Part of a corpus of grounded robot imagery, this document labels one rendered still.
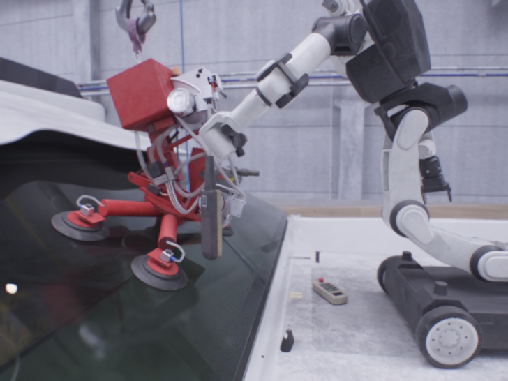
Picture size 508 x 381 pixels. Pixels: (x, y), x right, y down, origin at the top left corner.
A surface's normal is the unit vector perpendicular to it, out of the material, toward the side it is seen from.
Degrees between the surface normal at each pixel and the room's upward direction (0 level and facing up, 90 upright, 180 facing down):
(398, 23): 106
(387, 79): 116
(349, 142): 90
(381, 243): 90
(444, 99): 90
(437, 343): 90
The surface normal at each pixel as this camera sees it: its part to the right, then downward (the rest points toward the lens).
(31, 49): -0.17, 0.11
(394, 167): -0.01, 0.51
